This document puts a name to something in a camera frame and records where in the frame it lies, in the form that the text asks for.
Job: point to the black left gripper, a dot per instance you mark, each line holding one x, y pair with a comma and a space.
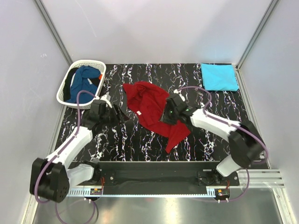
114, 114

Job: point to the red t shirt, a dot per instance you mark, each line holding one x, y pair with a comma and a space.
147, 101

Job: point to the blue t shirt in basket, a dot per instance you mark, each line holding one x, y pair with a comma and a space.
86, 78

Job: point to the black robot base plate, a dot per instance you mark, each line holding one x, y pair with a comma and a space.
202, 173

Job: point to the white perforated laundry basket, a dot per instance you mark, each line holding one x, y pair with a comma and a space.
84, 98

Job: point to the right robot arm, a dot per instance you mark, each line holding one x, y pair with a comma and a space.
244, 142

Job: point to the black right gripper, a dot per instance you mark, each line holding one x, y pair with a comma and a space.
168, 114

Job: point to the aluminium rail with connectors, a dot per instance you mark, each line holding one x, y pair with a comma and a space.
134, 191

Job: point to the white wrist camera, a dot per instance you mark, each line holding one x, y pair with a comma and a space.
106, 98
179, 93

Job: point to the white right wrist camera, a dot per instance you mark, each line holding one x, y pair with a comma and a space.
179, 93

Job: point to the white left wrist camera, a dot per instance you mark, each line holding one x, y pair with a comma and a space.
106, 98

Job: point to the folded cyan t shirt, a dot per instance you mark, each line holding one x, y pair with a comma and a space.
219, 77

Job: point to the black garment in basket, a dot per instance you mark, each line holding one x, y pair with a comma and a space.
67, 84

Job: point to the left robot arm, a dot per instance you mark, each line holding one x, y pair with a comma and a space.
52, 177

